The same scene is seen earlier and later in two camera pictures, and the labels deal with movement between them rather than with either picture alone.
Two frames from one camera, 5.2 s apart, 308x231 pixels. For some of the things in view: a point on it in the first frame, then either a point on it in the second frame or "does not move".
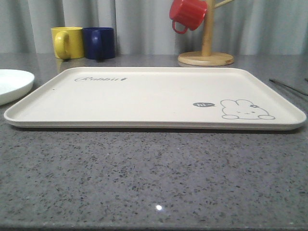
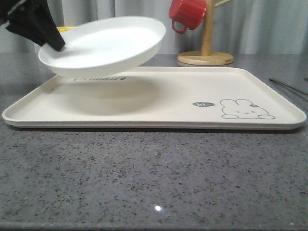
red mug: x=189 y=13 does not move
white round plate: x=15 y=84 to x=104 y=46
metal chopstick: x=275 y=81 does not move
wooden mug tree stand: x=207 y=57 does not move
